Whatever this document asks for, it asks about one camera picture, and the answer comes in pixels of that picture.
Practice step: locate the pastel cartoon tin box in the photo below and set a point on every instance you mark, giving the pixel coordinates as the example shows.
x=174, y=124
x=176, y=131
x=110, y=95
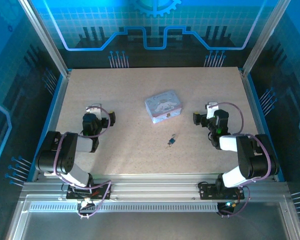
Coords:
x=162, y=105

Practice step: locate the blue padlock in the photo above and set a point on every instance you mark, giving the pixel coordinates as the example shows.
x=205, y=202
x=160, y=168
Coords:
x=173, y=140

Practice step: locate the silver key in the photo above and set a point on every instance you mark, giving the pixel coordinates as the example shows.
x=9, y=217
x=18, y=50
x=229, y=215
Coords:
x=167, y=146

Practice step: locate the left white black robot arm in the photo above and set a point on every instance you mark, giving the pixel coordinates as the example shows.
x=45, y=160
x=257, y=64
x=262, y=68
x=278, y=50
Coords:
x=60, y=152

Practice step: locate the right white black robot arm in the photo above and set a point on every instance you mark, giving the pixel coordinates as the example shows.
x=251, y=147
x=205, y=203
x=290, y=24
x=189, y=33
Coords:
x=252, y=160

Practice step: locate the left aluminium side rail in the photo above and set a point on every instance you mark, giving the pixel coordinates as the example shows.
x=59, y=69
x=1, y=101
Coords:
x=55, y=120

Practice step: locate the aluminium side rail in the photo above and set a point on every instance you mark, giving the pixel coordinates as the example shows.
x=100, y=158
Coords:
x=257, y=120
x=55, y=120

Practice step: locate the right aluminium side rail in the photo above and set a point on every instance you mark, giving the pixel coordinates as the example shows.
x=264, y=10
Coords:
x=257, y=120

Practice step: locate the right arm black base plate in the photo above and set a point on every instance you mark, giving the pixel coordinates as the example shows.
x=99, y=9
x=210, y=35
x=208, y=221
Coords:
x=207, y=191

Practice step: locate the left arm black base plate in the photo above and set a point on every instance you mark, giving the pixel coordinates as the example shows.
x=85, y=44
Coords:
x=102, y=192

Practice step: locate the aluminium mounting rail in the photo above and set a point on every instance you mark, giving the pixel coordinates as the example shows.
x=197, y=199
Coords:
x=152, y=190

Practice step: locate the right aluminium frame post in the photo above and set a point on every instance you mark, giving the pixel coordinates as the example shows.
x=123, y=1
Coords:
x=265, y=37

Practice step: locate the aluminium frame post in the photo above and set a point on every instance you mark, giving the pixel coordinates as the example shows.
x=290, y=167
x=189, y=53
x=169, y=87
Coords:
x=45, y=37
x=265, y=37

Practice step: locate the left aluminium frame post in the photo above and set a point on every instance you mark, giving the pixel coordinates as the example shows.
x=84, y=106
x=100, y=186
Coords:
x=45, y=37

